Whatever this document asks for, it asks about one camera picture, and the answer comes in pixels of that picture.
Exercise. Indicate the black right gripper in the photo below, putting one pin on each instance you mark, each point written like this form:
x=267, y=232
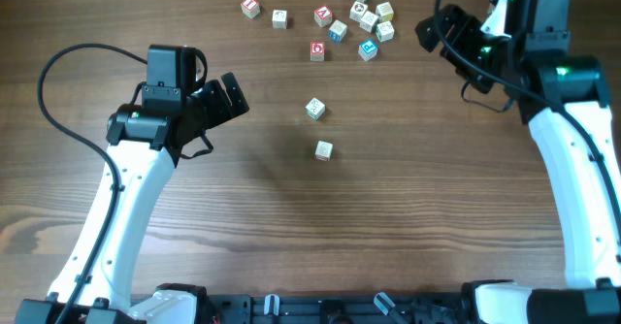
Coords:
x=472, y=26

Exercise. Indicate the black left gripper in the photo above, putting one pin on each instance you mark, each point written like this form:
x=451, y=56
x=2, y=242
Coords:
x=219, y=101

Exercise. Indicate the green Z wooden block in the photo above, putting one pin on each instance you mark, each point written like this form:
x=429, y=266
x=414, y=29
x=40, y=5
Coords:
x=315, y=108

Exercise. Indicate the wooden block red side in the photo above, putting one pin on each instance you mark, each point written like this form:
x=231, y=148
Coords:
x=323, y=151

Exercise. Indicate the blue H wooden block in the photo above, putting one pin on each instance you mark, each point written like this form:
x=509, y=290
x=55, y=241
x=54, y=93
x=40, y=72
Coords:
x=337, y=31

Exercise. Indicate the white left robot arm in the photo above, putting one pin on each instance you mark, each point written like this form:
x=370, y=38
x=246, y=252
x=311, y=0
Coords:
x=145, y=144

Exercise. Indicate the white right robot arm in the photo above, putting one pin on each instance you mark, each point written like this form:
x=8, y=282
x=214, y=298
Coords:
x=564, y=101

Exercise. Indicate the wooden block number 8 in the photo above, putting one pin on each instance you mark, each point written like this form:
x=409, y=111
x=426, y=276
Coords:
x=385, y=31

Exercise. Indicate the yellow-sided wooden block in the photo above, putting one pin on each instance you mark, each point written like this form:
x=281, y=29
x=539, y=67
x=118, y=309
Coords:
x=384, y=11

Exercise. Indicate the light blue P block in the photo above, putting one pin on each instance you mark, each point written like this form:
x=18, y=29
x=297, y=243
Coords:
x=368, y=49

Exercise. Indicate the wooden block green side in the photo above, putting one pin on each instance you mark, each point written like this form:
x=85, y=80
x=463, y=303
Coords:
x=368, y=21

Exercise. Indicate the red I letter block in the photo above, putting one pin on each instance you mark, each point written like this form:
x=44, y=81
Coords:
x=251, y=8

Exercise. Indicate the wooden block ladybug picture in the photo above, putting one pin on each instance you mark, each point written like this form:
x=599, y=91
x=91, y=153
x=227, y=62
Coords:
x=357, y=11

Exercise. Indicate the wooden block number 2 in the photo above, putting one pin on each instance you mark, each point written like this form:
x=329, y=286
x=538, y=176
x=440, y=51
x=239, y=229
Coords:
x=279, y=19

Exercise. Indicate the red O letter block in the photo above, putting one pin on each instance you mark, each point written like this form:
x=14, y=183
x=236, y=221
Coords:
x=317, y=51

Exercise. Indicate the red A letter block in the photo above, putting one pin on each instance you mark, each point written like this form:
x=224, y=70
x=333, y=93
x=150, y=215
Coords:
x=323, y=16

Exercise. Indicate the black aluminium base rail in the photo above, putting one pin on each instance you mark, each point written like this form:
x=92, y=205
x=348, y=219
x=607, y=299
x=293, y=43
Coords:
x=433, y=308

